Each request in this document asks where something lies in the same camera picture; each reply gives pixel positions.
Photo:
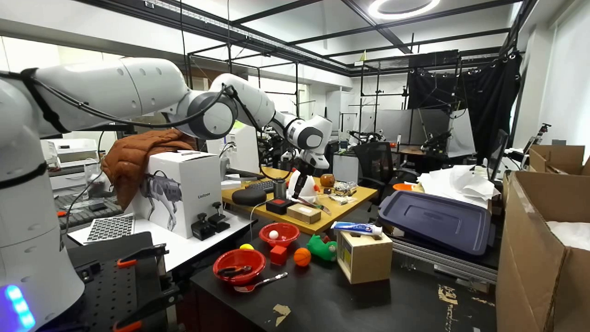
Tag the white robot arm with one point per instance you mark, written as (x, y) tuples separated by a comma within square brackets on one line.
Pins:
[(149, 102)]

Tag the red bowl with ball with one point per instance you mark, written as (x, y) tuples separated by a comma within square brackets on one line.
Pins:
[(287, 235)]

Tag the red bowl with pliers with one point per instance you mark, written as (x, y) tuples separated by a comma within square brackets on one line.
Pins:
[(235, 257)]

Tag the black box red label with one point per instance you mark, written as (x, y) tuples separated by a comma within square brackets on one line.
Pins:
[(280, 206)]

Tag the white ball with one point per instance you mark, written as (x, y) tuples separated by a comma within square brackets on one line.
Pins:
[(274, 235)]

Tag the orange red cube block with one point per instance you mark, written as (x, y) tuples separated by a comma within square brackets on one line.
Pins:
[(280, 256)]

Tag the green toy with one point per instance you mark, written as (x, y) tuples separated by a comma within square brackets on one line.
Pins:
[(322, 250)]

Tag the orange ball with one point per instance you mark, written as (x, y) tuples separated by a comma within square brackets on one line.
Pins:
[(302, 257)]

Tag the wooden toy box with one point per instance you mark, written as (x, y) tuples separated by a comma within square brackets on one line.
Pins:
[(364, 257)]

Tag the white robot dog box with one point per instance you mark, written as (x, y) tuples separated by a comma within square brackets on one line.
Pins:
[(180, 189)]

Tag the brown jacket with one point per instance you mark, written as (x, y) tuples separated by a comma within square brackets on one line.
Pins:
[(139, 161)]

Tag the blue plastic bin lid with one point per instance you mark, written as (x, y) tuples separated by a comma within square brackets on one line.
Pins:
[(447, 222)]

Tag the black orange clamp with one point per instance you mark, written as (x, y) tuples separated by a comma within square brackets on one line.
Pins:
[(134, 259)]

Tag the large cardboard box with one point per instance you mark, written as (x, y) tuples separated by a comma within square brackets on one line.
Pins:
[(545, 259)]

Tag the orange handled pliers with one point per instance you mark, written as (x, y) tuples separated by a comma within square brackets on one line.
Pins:
[(235, 270)]

